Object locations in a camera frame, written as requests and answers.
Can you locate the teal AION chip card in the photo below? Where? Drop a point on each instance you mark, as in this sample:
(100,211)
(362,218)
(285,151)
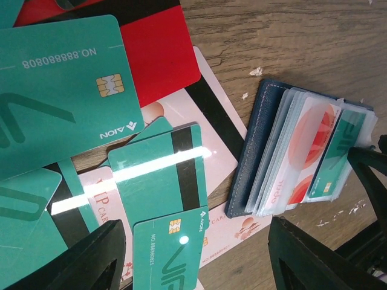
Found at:
(66,88)

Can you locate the blue card holder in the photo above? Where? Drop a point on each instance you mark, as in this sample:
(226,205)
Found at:
(275,107)

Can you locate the teal card black stripe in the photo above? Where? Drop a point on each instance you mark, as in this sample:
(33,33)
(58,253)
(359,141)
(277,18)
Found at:
(161,175)

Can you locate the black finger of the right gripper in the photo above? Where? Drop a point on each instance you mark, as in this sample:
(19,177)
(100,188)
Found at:
(363,161)

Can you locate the white VIP card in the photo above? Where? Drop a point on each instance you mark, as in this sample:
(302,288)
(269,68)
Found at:
(222,235)

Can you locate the white red circle card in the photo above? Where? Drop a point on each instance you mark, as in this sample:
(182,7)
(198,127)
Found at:
(300,151)

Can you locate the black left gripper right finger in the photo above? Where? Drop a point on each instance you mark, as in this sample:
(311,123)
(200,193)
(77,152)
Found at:
(299,261)

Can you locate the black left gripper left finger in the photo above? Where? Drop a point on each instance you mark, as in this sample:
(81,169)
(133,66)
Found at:
(95,262)

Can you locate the red black striped card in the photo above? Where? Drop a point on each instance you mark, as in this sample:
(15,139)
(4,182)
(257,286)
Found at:
(155,35)

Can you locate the teal VIP card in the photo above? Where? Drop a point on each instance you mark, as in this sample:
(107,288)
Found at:
(345,136)
(167,250)

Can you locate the white card black stripe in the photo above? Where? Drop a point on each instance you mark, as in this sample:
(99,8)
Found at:
(207,104)

